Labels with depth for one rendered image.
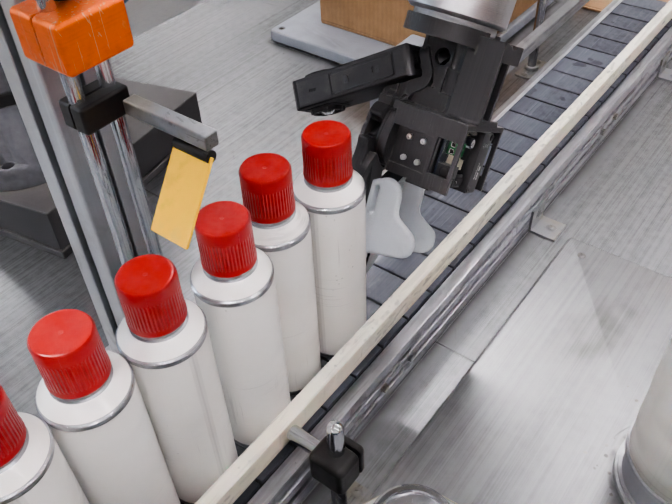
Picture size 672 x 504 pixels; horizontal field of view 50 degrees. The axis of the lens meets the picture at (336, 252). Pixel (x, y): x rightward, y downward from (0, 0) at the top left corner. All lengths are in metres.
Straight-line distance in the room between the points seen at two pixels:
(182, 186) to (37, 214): 0.39
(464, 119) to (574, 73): 0.47
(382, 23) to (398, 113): 0.56
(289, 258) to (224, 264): 0.06
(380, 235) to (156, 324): 0.23
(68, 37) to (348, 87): 0.24
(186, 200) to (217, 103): 0.61
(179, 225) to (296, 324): 0.14
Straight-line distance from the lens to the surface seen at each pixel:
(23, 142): 0.82
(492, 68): 0.53
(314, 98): 0.59
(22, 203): 0.81
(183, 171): 0.42
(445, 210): 0.74
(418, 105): 0.55
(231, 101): 1.02
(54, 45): 0.41
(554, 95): 0.94
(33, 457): 0.40
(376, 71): 0.56
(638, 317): 0.67
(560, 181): 0.85
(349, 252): 0.52
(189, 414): 0.45
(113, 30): 0.42
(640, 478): 0.53
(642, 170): 0.93
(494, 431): 0.57
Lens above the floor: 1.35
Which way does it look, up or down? 43 degrees down
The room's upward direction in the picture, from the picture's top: 3 degrees counter-clockwise
